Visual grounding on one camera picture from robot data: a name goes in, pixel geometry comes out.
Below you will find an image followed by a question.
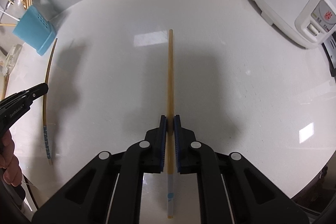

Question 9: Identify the leaning bamboo chopstick in holder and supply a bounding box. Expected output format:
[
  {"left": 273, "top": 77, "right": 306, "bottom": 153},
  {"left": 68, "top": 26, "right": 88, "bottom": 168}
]
[{"left": 0, "top": 23, "right": 16, "bottom": 27}]

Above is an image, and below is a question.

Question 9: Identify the left hand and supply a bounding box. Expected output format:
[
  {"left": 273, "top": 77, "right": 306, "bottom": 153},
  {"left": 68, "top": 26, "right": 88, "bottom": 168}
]
[{"left": 1, "top": 130, "right": 22, "bottom": 186}]

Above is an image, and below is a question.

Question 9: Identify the clear food container green lid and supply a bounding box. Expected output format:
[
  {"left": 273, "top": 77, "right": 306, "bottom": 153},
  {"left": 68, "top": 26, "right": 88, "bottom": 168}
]
[{"left": 1, "top": 44, "right": 22, "bottom": 76}]

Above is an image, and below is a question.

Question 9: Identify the blue patterned bamboo chopstick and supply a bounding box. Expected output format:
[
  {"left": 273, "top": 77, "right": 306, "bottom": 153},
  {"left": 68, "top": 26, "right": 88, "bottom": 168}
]
[{"left": 42, "top": 38, "right": 58, "bottom": 165}]

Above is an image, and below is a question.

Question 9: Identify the blue plastic utensil holder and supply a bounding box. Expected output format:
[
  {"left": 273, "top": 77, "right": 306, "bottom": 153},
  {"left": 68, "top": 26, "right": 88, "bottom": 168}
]
[{"left": 13, "top": 5, "right": 56, "bottom": 56}]

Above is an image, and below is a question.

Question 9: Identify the bamboo chopstick blue dot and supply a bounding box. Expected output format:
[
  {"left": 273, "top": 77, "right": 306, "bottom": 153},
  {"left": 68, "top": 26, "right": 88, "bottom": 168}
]
[{"left": 166, "top": 29, "right": 174, "bottom": 219}]

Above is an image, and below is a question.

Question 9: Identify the orange round coaster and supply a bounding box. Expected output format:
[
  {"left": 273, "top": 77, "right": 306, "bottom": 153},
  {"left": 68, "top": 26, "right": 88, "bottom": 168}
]
[{"left": 1, "top": 73, "right": 9, "bottom": 100}]

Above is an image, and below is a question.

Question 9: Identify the bamboo chopstick pair by ladle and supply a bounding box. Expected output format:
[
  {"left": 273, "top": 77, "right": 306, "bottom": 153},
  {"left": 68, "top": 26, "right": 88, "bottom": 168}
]
[{"left": 8, "top": 0, "right": 26, "bottom": 10}]

